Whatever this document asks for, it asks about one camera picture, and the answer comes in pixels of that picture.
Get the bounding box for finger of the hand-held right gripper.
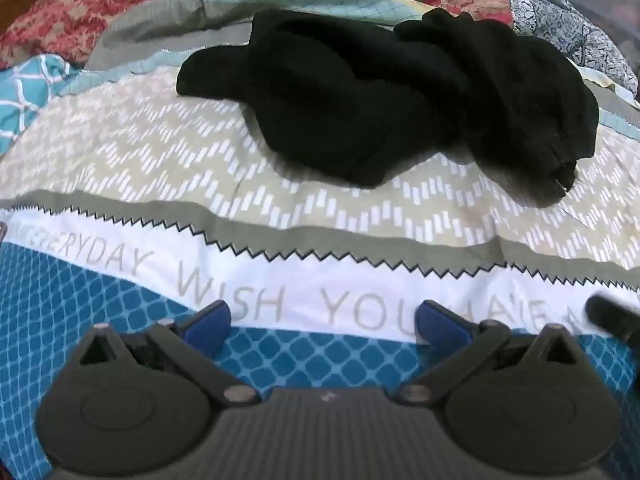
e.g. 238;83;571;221
585;294;640;348

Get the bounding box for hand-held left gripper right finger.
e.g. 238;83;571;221
397;300;597;407

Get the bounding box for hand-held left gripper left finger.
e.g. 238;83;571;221
65;300;261;407

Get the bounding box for black pants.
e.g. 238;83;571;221
176;7;601;208

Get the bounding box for patterned teal beige bed cover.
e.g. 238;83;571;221
0;0;640;480

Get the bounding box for teal white lattice pillow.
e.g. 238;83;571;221
0;54;85;157

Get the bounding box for red floral patchwork blanket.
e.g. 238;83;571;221
0;0;640;96

